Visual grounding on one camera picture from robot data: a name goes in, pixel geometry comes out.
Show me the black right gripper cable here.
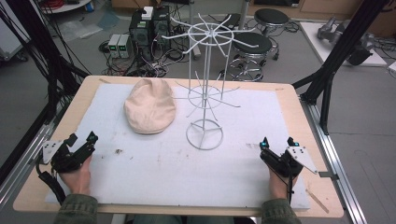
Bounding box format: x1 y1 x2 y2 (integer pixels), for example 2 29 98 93
269 166 295 205

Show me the person's right hand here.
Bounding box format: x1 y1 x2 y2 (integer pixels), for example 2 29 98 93
268 168 299 201

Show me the white box on computer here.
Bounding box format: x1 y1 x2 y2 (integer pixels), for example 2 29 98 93
141 6 154 21

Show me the aluminium rail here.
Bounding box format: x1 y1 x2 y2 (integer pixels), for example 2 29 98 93
0 102 68 209
299 96 369 224

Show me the grey machine on platform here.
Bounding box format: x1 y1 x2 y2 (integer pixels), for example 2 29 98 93
317 16 376 66

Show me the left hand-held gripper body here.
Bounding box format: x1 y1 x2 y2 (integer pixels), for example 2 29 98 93
41 139 96 174

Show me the white wire hat rack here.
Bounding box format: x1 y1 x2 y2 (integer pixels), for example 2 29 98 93
161 12 260 151

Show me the large black round stool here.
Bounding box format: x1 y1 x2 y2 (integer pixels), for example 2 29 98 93
228 32 274 83

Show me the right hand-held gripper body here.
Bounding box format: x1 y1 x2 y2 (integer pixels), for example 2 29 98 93
260 146 318 179

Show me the small black round stool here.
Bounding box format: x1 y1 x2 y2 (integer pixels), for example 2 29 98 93
253 7 290 35

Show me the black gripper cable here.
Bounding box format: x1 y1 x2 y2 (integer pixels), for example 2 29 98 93
269 166 295 205
35 154 67 205

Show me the thin wooden stick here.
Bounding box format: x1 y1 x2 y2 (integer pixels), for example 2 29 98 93
305 189 331 215

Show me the person's left hand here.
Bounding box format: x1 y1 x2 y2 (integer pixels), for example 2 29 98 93
58 155 93 196

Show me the tangle of floor cables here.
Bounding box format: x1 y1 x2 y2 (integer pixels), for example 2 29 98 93
98 18 195 78

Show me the black computer tower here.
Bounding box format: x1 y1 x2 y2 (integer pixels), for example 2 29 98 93
128 10 154 63
151 5 172 51

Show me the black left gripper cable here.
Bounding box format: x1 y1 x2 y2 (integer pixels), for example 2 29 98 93
35 154 67 205

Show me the white foam mat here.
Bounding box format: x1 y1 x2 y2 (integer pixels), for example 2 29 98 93
44 82 311 210

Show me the white floor platform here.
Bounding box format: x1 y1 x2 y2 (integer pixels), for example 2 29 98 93
299 21 389 68

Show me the grey power supply unit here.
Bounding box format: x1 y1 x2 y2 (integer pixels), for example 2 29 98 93
107 34 121 59
118 34 134 59

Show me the beige flat cap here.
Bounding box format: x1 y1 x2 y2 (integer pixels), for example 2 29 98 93
123 77 177 135

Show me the white round table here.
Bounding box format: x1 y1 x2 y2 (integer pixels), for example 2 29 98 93
39 0 92 15

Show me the grey metal bracket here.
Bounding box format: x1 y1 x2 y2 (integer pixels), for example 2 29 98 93
318 171 340 181

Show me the black frame strut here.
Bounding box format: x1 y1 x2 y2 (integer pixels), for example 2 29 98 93
0 0 92 125
291 0 391 135

